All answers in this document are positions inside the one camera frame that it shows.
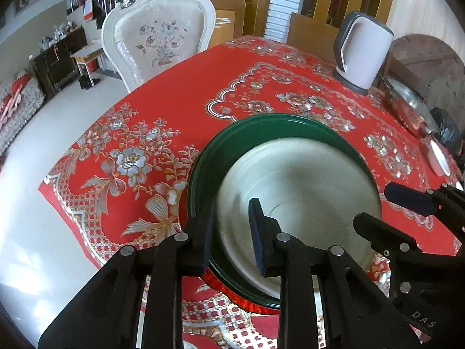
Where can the black plastic bag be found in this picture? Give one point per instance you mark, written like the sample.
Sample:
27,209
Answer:
445,127

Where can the small light desk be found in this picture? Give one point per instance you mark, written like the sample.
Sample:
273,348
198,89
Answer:
87,52

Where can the brown wooden panels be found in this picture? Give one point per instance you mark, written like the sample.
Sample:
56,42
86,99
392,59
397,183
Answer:
319,29

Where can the white ceramic bowl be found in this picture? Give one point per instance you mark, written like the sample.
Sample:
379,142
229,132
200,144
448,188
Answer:
308,189

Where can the red wall calendar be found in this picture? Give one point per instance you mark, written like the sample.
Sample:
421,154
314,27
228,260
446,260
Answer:
88,3

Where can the steel pot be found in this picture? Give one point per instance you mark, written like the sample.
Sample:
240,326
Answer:
401,116

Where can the round wooden board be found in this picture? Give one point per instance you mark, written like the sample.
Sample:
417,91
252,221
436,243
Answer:
425,58

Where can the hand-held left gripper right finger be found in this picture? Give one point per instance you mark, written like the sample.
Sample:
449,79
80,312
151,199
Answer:
258,240

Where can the white electric kettle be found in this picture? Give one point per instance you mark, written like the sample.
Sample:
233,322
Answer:
367,51

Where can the dark wooden sideboard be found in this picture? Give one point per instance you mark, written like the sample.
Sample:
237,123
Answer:
58,65

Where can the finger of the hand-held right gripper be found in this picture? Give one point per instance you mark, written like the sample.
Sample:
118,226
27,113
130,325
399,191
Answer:
407,196
377,231

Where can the red glass bowl gold rim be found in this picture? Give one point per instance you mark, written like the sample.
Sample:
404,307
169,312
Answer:
232,294

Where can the white slatted shutter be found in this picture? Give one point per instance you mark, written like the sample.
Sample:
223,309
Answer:
283,3

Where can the pair of black shoes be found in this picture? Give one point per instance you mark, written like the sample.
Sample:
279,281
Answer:
89,83

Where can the red floral tablecloth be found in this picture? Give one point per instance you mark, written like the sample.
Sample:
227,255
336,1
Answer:
174,98

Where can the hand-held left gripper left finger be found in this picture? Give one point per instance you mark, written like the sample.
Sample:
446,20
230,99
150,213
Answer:
207,247

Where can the patterned sofa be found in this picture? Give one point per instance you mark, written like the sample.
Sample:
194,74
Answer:
18,109

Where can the dark green bowl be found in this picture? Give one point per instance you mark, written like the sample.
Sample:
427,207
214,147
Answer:
218,141

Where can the cream white plate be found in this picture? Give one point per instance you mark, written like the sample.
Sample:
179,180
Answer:
437,158

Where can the white floral upholstered chair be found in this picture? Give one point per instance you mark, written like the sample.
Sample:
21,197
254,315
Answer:
160,43

